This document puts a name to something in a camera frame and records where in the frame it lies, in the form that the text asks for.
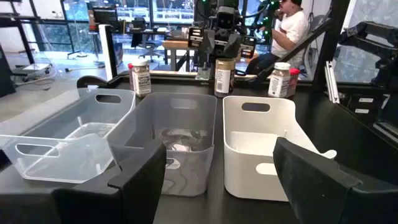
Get black computer box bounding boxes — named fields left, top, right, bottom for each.
left=0, top=43, right=17, bottom=98

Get black angled frame bracket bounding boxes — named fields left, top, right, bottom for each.
left=338, top=21, right=398, bottom=90

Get grey office chair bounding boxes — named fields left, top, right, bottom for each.
left=303, top=14, right=327, bottom=69

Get black table clamp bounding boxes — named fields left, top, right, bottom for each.
left=76, top=75, right=109, bottom=90

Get wooden desk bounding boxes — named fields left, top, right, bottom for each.
left=162, top=39, right=195, bottom=73

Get person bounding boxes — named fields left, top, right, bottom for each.
left=245, top=0, right=311, bottom=75

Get white plastic bin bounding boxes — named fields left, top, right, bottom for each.
left=222, top=95, right=338, bottom=202

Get black diagonal frame brace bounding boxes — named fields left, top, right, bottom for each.
left=256, top=18, right=333, bottom=82

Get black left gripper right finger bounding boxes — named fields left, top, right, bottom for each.
left=272, top=136, right=398, bottom=224

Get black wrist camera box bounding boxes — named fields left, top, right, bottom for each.
left=216, top=5, right=240, bottom=30

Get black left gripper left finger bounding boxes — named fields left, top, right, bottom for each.
left=52, top=139, right=168, bottom=224

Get white floor post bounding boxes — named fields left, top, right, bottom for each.
left=98, top=24, right=118, bottom=81

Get silver aluminium bars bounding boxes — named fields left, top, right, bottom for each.
left=324, top=60, right=341, bottom=105

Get black vertical frame post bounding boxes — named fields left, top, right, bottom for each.
left=312, top=0, right=354, bottom=90

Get black desk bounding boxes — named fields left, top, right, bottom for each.
left=0, top=12, right=37, bottom=65

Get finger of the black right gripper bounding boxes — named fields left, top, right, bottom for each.
left=187, top=27, right=205, bottom=50
left=240, top=35, right=257, bottom=60

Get gold lid spice jar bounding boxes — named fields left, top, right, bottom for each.
left=213, top=58, right=236, bottom=98

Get black monitor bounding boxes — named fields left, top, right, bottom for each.
left=92, top=6, right=121, bottom=32

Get black office chair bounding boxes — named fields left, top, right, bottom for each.
left=136, top=30, right=165, bottom=63

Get white floor platform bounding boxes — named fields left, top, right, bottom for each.
left=21, top=62, right=53, bottom=76

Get clear plastic bin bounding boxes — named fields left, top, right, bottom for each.
left=0, top=88, right=137, bottom=184

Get grey translucent plastic bin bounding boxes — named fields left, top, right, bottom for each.
left=106, top=91, right=218, bottom=198

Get black box white labels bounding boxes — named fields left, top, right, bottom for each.
left=345, top=91, right=392, bottom=125

